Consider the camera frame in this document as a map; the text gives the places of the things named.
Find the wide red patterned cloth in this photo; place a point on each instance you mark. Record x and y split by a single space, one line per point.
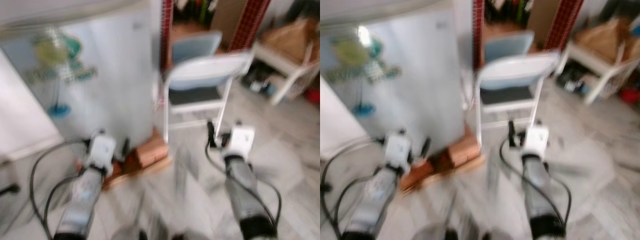
250 22
562 22

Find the red brick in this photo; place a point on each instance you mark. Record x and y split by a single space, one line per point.
151 150
120 170
417 175
464 150

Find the small red object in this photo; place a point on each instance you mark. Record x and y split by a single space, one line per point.
313 96
630 95

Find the brown wooden panel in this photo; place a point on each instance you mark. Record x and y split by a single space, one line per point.
540 20
225 20

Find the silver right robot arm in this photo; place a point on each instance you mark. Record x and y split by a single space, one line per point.
542 190
242 190

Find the wooden board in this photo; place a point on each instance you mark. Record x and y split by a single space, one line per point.
462 170
150 170

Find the narrow red patterned strip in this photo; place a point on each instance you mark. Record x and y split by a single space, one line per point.
166 30
478 30

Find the brown cardboard piece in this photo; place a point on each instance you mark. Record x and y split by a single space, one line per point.
290 37
602 37

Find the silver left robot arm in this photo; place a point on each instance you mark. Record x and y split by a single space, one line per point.
372 200
80 200

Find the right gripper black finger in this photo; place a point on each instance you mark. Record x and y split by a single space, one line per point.
211 132
511 132

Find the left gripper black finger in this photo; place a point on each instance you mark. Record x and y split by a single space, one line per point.
425 146
126 146

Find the silver mini fridge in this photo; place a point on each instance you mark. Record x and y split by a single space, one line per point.
390 11
75 11

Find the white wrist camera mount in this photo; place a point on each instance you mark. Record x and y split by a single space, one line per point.
398 149
536 139
240 140
101 150

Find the black device white label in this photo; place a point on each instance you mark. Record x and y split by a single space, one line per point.
571 80
257 80

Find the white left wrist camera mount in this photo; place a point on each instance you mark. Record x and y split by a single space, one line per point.
101 150
398 149

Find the white table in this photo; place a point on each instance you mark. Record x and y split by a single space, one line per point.
340 130
20 115

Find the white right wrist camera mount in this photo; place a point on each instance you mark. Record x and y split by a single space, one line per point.
240 140
536 139

